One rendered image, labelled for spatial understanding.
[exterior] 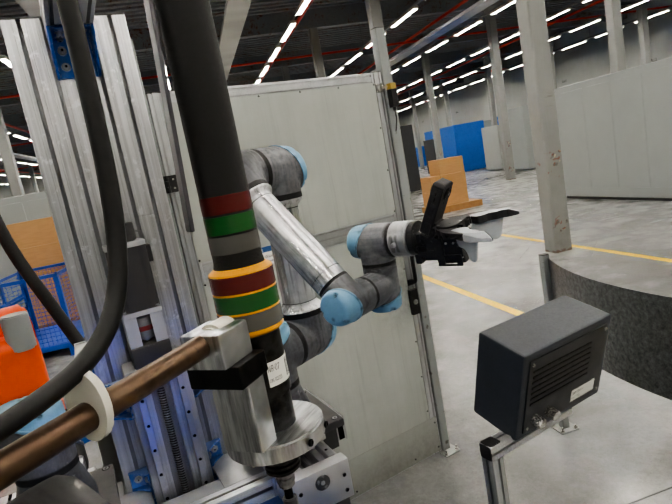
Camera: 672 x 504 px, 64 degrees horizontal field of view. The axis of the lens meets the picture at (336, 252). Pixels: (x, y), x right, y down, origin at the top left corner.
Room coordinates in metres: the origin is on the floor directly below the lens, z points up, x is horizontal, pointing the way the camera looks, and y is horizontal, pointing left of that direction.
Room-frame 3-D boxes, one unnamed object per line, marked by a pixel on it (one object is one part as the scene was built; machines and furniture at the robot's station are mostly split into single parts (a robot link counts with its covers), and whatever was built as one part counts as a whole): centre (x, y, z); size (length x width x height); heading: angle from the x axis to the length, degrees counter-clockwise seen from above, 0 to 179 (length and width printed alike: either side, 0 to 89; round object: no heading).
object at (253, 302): (0.36, 0.07, 1.54); 0.04 x 0.04 x 0.01
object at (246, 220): (0.36, 0.07, 1.59); 0.03 x 0.03 x 0.01
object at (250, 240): (0.36, 0.07, 1.58); 0.03 x 0.03 x 0.01
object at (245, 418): (0.35, 0.07, 1.48); 0.09 x 0.07 x 0.10; 154
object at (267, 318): (0.36, 0.07, 1.53); 0.04 x 0.04 x 0.01
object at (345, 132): (2.39, 0.12, 1.10); 1.21 x 0.06 x 2.20; 119
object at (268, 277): (0.36, 0.07, 1.55); 0.04 x 0.04 x 0.01
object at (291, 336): (1.23, 0.20, 1.20); 0.13 x 0.12 x 0.14; 141
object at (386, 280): (1.14, -0.08, 1.34); 0.11 x 0.08 x 0.11; 141
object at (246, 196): (0.36, 0.07, 1.61); 0.03 x 0.03 x 0.01
